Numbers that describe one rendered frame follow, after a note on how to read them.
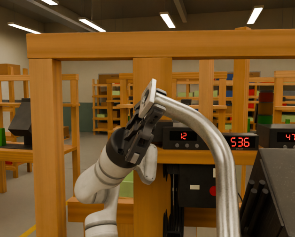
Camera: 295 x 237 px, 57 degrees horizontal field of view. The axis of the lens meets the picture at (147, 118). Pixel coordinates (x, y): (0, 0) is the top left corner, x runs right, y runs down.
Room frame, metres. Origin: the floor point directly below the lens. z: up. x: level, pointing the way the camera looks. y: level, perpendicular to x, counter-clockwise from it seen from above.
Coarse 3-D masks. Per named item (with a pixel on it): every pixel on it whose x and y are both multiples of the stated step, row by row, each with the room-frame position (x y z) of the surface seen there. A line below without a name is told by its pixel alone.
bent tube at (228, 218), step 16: (144, 96) 0.45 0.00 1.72; (160, 96) 0.43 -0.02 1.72; (144, 112) 0.42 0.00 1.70; (176, 112) 0.43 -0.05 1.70; (192, 112) 0.44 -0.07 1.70; (192, 128) 0.45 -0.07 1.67; (208, 128) 0.43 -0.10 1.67; (208, 144) 0.43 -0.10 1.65; (224, 144) 0.42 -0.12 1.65; (224, 160) 0.40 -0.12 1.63; (224, 176) 0.38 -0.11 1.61; (224, 192) 0.36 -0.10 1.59; (224, 208) 0.34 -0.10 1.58; (224, 224) 0.33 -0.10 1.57; (240, 224) 0.33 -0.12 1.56
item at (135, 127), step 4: (144, 120) 0.44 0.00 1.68; (140, 124) 0.44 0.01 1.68; (132, 128) 0.46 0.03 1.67; (136, 128) 0.45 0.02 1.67; (140, 128) 0.44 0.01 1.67; (128, 132) 0.48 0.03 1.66; (132, 132) 0.46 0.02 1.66; (136, 132) 0.45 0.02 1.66; (124, 136) 0.48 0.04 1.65; (128, 136) 0.47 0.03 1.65; (144, 140) 0.47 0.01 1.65
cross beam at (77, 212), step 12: (72, 204) 1.10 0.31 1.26; (84, 204) 1.09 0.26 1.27; (96, 204) 1.09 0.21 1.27; (120, 204) 1.08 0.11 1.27; (132, 204) 1.08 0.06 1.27; (240, 204) 1.07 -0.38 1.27; (72, 216) 1.10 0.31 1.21; (84, 216) 1.09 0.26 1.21; (120, 216) 1.08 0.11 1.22; (132, 216) 1.08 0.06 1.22; (192, 216) 1.06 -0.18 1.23; (204, 216) 1.05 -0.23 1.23
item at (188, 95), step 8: (184, 80) 7.60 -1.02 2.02; (192, 80) 7.55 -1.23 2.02; (216, 80) 7.34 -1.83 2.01; (232, 80) 7.24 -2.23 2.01; (176, 96) 7.76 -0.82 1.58; (184, 96) 7.56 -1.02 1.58; (192, 96) 7.51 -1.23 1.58; (216, 96) 7.38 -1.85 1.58; (232, 96) 7.29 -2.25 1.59; (192, 104) 7.89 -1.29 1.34; (216, 112) 7.41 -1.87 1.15; (216, 120) 7.40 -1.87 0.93
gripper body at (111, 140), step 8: (136, 120) 0.48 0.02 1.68; (120, 128) 0.52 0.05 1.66; (112, 136) 0.50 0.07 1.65; (120, 136) 0.51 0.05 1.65; (112, 144) 0.49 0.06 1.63; (120, 144) 0.50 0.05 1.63; (128, 144) 0.47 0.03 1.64; (112, 152) 0.49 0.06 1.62; (120, 152) 0.49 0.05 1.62; (112, 160) 0.50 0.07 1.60; (120, 160) 0.49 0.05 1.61
